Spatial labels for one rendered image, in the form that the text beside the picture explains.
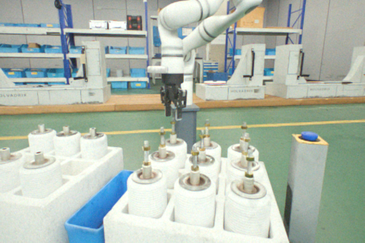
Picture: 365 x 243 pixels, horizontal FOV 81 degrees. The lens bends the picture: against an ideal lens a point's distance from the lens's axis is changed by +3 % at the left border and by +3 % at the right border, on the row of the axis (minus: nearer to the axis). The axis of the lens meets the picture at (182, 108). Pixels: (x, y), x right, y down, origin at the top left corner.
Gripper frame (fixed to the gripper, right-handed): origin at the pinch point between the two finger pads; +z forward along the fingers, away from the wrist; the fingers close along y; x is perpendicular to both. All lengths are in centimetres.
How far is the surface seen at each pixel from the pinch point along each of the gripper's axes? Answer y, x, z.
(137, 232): -21.7, 22.7, 19.2
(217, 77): 313, -321, 10
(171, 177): -12.7, 8.6, 14.8
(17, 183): 12.0, 44.7, 16.5
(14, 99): 235, 59, 20
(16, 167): 12.2, 44.3, 11.9
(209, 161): -19.0, -0.2, 9.9
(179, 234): -28.6, 16.4, 17.8
